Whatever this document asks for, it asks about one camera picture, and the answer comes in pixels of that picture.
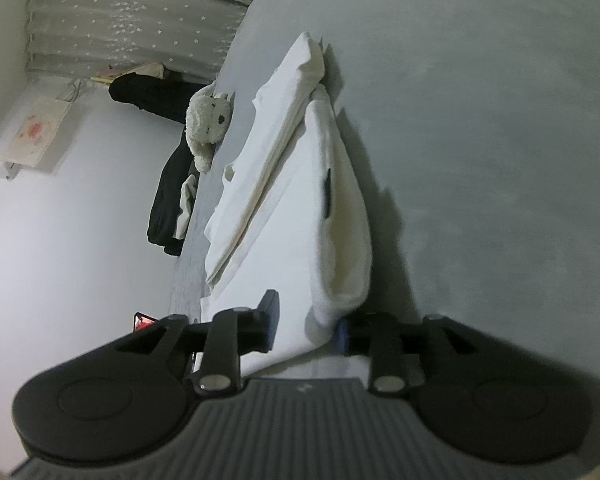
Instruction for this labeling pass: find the smartphone with lit screen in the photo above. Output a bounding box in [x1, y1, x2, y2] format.
[133, 312, 157, 332]

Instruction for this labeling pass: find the black garment on bed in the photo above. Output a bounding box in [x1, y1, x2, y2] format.
[147, 133, 199, 257]

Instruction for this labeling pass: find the white plush dog toy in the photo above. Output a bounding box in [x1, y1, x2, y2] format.
[185, 82, 233, 174]

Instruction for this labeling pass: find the black hanging garment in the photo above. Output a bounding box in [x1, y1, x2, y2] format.
[108, 73, 204, 125]

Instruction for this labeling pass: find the wall poster with red print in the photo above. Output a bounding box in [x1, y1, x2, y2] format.
[0, 98, 72, 168]

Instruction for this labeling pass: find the cream cloth under black garment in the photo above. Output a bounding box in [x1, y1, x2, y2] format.
[173, 174, 198, 240]

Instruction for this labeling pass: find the white Pooh sweatshirt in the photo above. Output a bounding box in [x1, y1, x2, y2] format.
[200, 32, 373, 375]

